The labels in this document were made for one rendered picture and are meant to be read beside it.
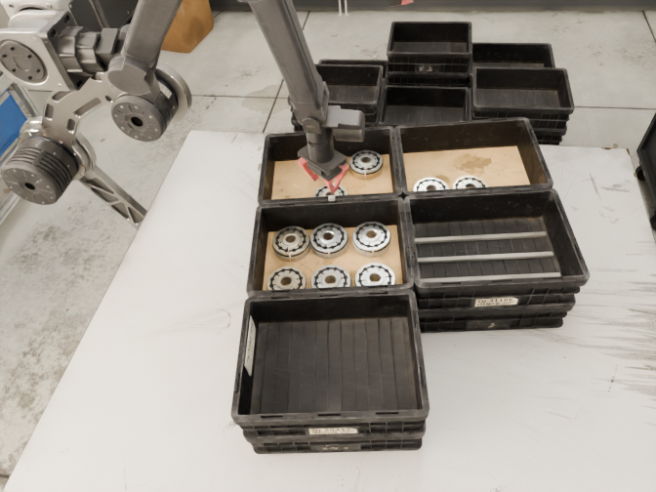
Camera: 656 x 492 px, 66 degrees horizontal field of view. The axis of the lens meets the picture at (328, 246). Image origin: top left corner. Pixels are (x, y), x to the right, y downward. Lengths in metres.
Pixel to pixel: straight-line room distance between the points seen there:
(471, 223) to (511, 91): 1.20
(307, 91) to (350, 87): 1.60
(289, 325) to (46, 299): 1.70
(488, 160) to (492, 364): 0.63
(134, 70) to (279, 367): 0.70
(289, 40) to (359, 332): 0.70
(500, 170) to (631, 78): 2.20
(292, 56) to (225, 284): 0.83
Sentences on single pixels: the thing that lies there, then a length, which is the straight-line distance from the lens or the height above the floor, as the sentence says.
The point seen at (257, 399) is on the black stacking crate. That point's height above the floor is 0.83.
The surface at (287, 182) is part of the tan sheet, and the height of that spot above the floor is 0.83.
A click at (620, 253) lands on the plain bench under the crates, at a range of 1.69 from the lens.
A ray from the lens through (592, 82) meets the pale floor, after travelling 3.64.
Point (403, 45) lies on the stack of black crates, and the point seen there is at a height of 0.49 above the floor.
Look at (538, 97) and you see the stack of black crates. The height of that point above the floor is 0.49.
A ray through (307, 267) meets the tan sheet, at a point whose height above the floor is 0.83.
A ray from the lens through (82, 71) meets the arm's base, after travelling 1.09.
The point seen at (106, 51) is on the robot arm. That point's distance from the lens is 1.05.
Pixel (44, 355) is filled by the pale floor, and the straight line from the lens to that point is 2.59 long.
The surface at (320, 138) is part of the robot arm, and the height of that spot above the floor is 1.23.
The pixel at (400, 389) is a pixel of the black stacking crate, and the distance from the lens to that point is 1.19.
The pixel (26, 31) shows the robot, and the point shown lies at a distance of 1.10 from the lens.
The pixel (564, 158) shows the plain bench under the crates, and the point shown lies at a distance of 1.93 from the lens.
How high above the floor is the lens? 1.92
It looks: 51 degrees down
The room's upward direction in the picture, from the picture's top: 8 degrees counter-clockwise
